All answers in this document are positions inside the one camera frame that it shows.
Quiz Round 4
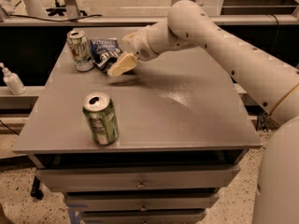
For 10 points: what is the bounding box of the grey drawer cabinet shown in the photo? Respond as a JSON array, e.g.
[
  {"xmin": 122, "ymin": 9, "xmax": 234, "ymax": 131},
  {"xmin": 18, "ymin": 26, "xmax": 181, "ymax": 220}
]
[{"xmin": 14, "ymin": 48, "xmax": 260, "ymax": 224}]

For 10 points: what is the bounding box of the black caster wheel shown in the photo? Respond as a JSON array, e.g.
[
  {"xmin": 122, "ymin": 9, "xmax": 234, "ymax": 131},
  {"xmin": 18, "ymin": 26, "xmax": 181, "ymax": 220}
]
[{"xmin": 30, "ymin": 176, "xmax": 44, "ymax": 200}]

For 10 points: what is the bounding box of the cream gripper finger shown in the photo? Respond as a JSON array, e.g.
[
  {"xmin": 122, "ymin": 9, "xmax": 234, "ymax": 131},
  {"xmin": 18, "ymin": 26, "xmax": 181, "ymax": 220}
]
[
  {"xmin": 122, "ymin": 33, "xmax": 136, "ymax": 50},
  {"xmin": 107, "ymin": 52, "xmax": 138, "ymax": 77}
]

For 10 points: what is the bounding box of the green soda can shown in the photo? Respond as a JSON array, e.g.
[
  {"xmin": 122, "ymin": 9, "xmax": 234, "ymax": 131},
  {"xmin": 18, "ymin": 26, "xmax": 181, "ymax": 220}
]
[{"xmin": 82, "ymin": 92, "xmax": 119, "ymax": 146}]

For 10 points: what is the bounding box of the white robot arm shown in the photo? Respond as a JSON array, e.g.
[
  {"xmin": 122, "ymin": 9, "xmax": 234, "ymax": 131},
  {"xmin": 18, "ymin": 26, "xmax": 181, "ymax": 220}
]
[{"xmin": 108, "ymin": 0, "xmax": 299, "ymax": 224}]

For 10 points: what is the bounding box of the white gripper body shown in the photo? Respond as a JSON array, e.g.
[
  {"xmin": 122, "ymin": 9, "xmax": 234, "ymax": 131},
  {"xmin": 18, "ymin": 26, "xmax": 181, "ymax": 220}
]
[{"xmin": 130, "ymin": 26, "xmax": 158, "ymax": 62}]

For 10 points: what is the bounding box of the black cable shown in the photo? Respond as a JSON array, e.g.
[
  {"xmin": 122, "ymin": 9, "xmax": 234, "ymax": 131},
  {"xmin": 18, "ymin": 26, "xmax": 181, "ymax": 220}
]
[{"xmin": 0, "ymin": 7, "xmax": 104, "ymax": 23}]

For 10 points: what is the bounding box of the white green 7up can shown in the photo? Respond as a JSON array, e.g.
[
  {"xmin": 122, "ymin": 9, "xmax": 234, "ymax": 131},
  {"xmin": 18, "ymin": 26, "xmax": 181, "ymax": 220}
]
[{"xmin": 66, "ymin": 30, "xmax": 93, "ymax": 72}]

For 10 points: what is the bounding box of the white pump bottle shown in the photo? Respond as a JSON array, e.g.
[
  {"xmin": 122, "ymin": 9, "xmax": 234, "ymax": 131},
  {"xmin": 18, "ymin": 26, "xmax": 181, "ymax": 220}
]
[{"xmin": 0, "ymin": 63, "xmax": 26, "ymax": 95}]

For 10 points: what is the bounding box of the blue chip bag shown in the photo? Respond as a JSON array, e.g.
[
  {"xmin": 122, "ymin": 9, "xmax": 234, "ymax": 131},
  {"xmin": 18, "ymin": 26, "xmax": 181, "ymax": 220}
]
[{"xmin": 90, "ymin": 38, "xmax": 122, "ymax": 74}]

